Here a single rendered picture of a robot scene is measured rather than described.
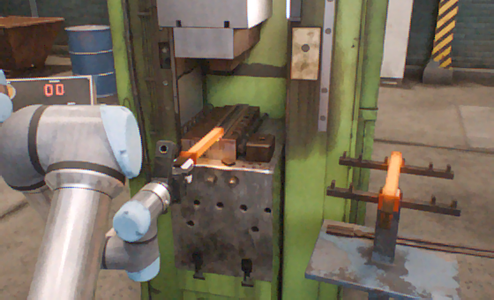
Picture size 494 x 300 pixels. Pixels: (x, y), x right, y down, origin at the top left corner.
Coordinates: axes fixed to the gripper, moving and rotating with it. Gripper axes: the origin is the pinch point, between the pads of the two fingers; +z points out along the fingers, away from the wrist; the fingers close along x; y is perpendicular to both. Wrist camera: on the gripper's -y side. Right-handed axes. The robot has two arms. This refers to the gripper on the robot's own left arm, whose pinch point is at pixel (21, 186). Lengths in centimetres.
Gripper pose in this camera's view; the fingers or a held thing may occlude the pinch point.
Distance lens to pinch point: 146.0
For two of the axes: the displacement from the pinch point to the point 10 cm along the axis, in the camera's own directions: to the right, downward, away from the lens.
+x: 8.1, 2.0, -5.5
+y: -5.8, 3.0, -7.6
